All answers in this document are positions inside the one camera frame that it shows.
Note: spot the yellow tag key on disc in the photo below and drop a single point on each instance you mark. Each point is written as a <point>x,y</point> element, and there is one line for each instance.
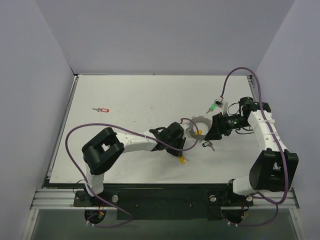
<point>198,132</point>

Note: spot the yellow tag key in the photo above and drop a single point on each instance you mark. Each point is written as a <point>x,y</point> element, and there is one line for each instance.
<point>198,132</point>
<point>183,160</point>

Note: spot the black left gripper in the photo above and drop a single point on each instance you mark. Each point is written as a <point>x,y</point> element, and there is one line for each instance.
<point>176,139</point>

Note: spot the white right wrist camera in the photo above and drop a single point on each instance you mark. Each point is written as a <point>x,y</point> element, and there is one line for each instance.
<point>222,104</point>

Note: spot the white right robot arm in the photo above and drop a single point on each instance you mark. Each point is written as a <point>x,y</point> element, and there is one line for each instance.
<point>275,166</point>

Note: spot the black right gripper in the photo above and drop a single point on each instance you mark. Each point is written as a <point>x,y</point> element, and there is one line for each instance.
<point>217,126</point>

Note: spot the black tag key near disc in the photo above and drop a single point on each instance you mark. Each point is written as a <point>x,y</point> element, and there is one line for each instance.
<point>208,144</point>

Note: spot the red tag key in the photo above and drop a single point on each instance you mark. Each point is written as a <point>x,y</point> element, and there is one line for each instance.
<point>102,110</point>

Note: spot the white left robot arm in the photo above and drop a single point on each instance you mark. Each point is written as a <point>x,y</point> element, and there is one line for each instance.
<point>102,151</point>

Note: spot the green tag key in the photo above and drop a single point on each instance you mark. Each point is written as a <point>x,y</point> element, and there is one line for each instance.
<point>211,108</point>

